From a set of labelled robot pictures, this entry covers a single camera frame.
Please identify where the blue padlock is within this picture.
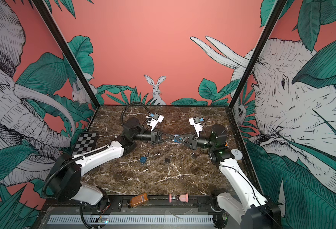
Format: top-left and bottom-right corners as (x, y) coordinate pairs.
(140, 156), (147, 165)
(174, 135), (182, 143)

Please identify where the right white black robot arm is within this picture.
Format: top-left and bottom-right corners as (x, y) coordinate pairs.
(175, 124), (282, 229)

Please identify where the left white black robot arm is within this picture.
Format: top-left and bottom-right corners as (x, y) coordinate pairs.
(42, 115), (175, 211)

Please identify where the yellow orange can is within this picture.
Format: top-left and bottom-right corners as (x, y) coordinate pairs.
(231, 149), (243, 161)

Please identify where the pink hourglass spool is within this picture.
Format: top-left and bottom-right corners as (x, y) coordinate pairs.
(169, 193), (189, 203)

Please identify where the orange brown box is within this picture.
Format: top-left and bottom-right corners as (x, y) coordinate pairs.
(128, 193), (148, 209)

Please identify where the black white checkerboard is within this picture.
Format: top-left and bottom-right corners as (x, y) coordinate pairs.
(72, 132), (98, 156)

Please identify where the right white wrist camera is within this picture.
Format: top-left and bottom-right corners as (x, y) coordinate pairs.
(189, 117), (204, 137)

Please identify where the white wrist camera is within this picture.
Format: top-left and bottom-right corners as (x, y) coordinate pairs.
(147, 113), (164, 132)
(189, 117), (204, 137)

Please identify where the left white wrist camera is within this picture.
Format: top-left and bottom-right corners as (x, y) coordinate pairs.
(147, 113), (164, 132)

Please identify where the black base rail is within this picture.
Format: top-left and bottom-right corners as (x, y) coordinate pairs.
(99, 195), (274, 213)

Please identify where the white slotted cable duct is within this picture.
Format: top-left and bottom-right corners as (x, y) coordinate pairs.
(47, 215), (214, 225)

